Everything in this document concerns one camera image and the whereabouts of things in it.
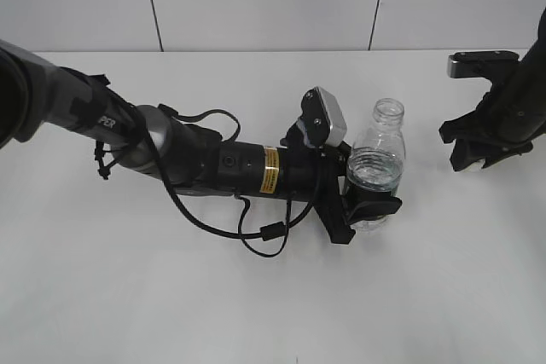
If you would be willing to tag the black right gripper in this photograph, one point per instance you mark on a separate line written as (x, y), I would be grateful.
(509, 114)

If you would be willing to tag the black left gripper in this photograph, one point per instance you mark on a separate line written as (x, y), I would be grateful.
(299, 174)

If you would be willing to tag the white green bottle cap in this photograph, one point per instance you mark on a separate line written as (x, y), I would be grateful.
(476, 166)

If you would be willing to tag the clear plastic water bottle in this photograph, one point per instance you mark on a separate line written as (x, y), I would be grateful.
(376, 160)

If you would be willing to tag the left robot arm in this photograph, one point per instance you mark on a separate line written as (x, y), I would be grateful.
(155, 141)

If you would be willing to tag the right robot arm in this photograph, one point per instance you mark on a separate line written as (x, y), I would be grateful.
(510, 116)

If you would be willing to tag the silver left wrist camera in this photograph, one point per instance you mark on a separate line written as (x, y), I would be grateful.
(321, 121)

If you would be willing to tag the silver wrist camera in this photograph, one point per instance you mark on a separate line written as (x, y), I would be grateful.
(491, 65)
(321, 121)

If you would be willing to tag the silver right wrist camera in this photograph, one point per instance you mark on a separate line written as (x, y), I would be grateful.
(491, 65)

